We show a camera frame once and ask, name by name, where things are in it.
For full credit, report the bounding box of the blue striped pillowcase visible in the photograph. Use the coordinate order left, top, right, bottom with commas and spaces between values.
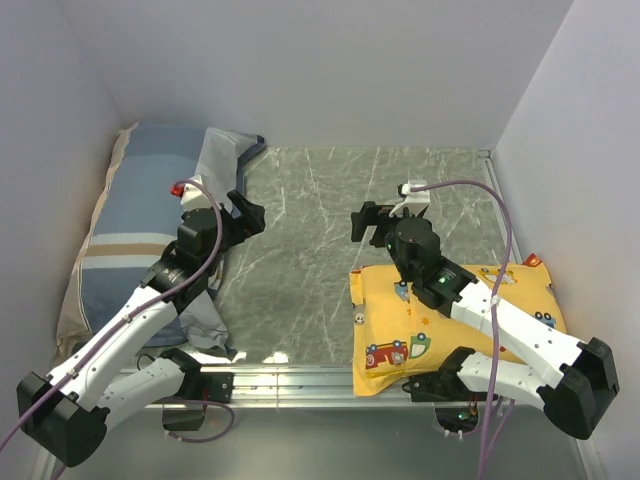
56, 123, 265, 361

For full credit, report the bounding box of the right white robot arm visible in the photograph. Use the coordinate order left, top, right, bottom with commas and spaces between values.
351, 202, 619, 440

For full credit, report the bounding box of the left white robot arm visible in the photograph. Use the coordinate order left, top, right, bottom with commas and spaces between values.
13, 180, 265, 468

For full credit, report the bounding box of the yellow cartoon car pillow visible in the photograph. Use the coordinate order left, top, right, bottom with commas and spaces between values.
350, 256, 567, 396

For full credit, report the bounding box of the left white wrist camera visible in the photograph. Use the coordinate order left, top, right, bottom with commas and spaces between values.
170, 174, 213, 212

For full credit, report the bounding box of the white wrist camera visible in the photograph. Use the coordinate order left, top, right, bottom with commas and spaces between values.
389, 180, 431, 218
170, 174, 213, 212

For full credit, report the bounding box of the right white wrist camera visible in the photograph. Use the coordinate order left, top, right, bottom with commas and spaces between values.
389, 180, 431, 218

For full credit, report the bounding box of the right side aluminium rail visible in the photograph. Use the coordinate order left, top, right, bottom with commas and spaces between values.
477, 148, 521, 261

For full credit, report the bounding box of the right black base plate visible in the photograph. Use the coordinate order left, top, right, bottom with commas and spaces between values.
402, 374, 501, 436

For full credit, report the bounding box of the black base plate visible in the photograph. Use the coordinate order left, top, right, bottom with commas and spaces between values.
158, 372, 235, 433
402, 374, 501, 436

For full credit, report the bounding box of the aluminium mounting rail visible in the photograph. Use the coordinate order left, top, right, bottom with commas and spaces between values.
114, 364, 551, 410

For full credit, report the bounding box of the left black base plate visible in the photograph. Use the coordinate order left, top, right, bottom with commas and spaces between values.
158, 372, 235, 433

